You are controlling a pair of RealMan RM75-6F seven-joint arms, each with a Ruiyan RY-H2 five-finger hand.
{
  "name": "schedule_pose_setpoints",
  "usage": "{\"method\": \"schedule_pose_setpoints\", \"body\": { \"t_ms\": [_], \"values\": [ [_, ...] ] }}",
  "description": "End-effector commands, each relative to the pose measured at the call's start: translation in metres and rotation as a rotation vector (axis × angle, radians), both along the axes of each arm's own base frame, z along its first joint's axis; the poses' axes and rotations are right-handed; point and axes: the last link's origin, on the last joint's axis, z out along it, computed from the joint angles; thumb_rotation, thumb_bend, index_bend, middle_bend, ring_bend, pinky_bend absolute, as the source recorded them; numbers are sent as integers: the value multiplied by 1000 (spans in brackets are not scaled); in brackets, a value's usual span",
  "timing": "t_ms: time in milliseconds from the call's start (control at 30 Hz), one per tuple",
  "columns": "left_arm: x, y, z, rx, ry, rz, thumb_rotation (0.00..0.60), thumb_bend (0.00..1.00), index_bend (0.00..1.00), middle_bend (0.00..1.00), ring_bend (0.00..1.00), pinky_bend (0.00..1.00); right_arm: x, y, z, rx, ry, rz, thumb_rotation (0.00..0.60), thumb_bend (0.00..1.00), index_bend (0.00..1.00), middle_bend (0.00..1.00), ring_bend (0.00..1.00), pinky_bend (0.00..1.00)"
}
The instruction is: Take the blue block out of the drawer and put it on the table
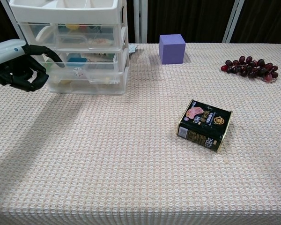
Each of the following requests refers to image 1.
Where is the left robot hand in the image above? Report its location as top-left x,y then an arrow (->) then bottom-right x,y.
0,39 -> 65,92

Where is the clear plastic drawer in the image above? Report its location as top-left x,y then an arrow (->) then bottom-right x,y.
18,22 -> 121,51
46,69 -> 121,94
35,49 -> 119,71

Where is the white plastic drawer cabinet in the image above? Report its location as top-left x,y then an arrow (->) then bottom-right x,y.
8,0 -> 130,95

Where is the white curved plastic piece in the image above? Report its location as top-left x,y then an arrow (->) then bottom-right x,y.
36,25 -> 55,40

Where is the beige waffle tablecloth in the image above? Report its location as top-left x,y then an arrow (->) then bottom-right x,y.
0,42 -> 281,225

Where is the purple foam cube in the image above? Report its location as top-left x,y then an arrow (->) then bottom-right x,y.
158,34 -> 186,65

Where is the black pleated curtain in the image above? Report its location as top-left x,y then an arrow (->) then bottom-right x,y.
0,0 -> 281,45

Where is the black luncheon meat can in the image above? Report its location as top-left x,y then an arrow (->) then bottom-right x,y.
177,99 -> 233,153

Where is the bunch of dark red grapes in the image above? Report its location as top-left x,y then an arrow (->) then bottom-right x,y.
221,55 -> 279,83

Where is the white metal frame post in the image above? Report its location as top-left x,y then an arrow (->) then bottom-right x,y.
222,0 -> 245,44
133,0 -> 141,44
0,0 -> 28,45
140,0 -> 148,44

